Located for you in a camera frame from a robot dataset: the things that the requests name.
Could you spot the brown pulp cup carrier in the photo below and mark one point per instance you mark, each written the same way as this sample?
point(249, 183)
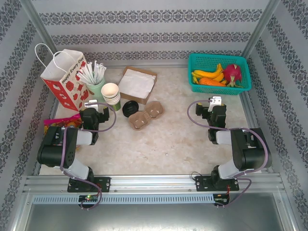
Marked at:
point(144, 118)

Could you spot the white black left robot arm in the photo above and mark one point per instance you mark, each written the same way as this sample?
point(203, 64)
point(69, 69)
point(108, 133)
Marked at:
point(72, 154)

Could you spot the colourful candy bag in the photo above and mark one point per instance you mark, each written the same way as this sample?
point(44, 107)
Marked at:
point(57, 121)

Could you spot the aluminium mounting rail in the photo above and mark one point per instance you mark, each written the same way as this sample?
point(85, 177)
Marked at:
point(154, 183)

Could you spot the yellow banana bunch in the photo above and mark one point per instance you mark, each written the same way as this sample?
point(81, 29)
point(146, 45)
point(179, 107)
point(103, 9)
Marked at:
point(207, 74)

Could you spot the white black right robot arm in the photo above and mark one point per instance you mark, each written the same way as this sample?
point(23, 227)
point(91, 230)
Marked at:
point(240, 149)

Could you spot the brown cardboard napkin box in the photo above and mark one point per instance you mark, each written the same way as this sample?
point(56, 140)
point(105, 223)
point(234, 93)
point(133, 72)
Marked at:
point(134, 99)

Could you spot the pale green straw holder cup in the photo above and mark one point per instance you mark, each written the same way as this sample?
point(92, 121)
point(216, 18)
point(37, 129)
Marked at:
point(96, 91)

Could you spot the small circuit board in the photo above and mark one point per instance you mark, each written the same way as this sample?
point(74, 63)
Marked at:
point(89, 198)
point(221, 199)

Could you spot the orange carrot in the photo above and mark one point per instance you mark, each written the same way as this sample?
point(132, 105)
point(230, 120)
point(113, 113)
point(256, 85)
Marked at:
point(209, 81)

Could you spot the aluminium frame post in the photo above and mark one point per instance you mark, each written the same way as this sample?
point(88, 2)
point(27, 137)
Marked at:
point(262, 24)
point(38, 21)

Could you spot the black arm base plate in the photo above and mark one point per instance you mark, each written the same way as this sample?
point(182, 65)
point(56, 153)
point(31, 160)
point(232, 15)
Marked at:
point(103, 184)
point(202, 184)

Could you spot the pink dragon fruit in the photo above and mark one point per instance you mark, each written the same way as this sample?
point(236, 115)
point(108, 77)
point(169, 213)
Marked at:
point(232, 72)

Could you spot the white paper napkin stack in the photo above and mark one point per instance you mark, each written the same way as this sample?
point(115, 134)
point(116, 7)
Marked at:
point(136, 83)

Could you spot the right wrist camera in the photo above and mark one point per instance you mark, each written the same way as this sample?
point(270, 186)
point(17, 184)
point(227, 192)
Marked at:
point(215, 99)

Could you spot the teal plastic basket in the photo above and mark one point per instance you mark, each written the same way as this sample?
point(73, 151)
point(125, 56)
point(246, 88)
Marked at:
point(207, 61)

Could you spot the stack of green paper cups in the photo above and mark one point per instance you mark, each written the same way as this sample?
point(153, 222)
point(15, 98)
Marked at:
point(116, 106)

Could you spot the white red paper gift bag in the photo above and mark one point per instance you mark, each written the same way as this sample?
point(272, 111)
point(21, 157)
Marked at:
point(69, 89)

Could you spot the black plastic cup lid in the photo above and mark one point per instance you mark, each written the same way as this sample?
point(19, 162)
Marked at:
point(130, 108)

